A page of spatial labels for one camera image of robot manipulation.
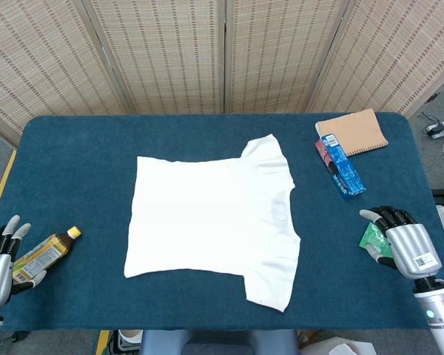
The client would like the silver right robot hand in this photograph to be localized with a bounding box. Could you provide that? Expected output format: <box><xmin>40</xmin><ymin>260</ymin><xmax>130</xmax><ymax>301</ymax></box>
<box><xmin>359</xmin><ymin>206</ymin><xmax>442</xmax><ymax>280</ymax></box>

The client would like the white T-shirt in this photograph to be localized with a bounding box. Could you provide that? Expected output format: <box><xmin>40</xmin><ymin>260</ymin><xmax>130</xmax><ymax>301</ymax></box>
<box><xmin>124</xmin><ymin>135</ymin><xmax>302</xmax><ymax>313</ymax></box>

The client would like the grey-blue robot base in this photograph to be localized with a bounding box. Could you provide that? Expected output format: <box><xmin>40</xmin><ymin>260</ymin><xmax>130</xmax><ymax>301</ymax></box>
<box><xmin>138</xmin><ymin>328</ymin><xmax>300</xmax><ymax>355</ymax></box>

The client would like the green sachet packet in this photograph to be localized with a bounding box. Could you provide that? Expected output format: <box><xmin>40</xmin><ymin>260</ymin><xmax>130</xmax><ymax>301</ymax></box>
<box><xmin>358</xmin><ymin>223</ymin><xmax>391</xmax><ymax>258</ymax></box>

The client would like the yellow-capped tea bottle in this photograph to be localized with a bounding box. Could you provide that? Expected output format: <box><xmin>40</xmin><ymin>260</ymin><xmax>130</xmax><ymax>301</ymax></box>
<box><xmin>11</xmin><ymin>226</ymin><xmax>83</xmax><ymax>285</ymax></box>

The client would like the blue cookie box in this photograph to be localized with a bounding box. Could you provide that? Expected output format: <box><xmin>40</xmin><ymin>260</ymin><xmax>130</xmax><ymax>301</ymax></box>
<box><xmin>314</xmin><ymin>132</ymin><xmax>366</xmax><ymax>201</ymax></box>

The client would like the brown spiral notebook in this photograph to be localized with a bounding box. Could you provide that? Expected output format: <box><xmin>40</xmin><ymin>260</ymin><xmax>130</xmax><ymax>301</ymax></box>
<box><xmin>314</xmin><ymin>108</ymin><xmax>389</xmax><ymax>158</ymax></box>

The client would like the white tape roll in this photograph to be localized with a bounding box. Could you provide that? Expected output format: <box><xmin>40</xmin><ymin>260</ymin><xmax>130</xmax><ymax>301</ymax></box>
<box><xmin>117</xmin><ymin>328</ymin><xmax>144</xmax><ymax>351</ymax></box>

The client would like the blue carpet table cover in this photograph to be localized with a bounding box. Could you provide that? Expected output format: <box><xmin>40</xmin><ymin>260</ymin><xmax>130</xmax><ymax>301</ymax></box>
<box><xmin>0</xmin><ymin>112</ymin><xmax>444</xmax><ymax>332</ymax></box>

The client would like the woven bamboo folding screen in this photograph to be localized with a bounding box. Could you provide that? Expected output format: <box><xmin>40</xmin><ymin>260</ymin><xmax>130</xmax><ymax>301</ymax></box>
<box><xmin>0</xmin><ymin>0</ymin><xmax>444</xmax><ymax>147</ymax></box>

